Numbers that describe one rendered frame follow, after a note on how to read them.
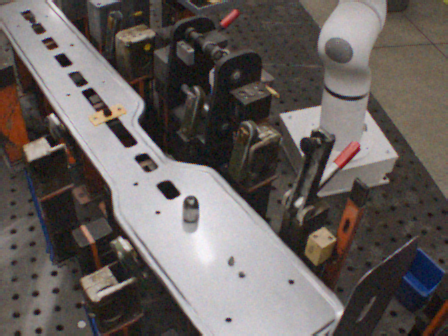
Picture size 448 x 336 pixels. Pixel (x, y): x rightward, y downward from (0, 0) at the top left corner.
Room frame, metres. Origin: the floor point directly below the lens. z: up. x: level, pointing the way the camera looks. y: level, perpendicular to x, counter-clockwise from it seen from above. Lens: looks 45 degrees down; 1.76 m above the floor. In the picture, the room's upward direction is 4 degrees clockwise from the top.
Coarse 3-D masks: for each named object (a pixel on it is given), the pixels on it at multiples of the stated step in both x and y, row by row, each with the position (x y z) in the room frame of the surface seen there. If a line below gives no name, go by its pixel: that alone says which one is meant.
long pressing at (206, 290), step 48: (48, 0) 1.44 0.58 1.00; (48, 96) 0.96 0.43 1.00; (96, 144) 0.80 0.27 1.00; (144, 144) 0.81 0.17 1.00; (144, 192) 0.68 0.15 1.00; (192, 192) 0.68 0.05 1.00; (144, 240) 0.56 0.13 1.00; (192, 240) 0.57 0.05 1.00; (240, 240) 0.58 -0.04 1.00; (192, 288) 0.47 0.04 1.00; (240, 288) 0.48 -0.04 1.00; (288, 288) 0.48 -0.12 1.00
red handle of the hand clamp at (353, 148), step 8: (352, 144) 0.69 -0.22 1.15; (360, 144) 0.69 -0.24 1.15; (344, 152) 0.68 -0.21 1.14; (352, 152) 0.67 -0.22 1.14; (336, 160) 0.67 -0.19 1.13; (344, 160) 0.66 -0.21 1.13; (328, 168) 0.66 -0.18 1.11; (336, 168) 0.66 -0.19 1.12; (328, 176) 0.65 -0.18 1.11; (320, 184) 0.64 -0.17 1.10; (296, 200) 0.62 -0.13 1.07; (296, 208) 0.61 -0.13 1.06
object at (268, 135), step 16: (272, 128) 0.81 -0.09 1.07; (256, 144) 0.75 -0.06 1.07; (272, 144) 0.77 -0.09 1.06; (256, 160) 0.75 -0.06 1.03; (272, 160) 0.78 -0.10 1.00; (256, 176) 0.75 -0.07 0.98; (272, 176) 0.78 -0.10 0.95; (240, 192) 0.76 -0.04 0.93; (256, 192) 0.76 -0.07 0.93; (256, 208) 0.77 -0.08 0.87
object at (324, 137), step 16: (320, 128) 0.64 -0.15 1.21; (304, 144) 0.61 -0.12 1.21; (320, 144) 0.62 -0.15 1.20; (304, 160) 0.63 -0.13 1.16; (320, 160) 0.61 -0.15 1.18; (304, 176) 0.63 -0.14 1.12; (320, 176) 0.61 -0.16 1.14; (304, 192) 0.62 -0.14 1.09; (288, 208) 0.62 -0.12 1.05; (304, 208) 0.60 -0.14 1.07
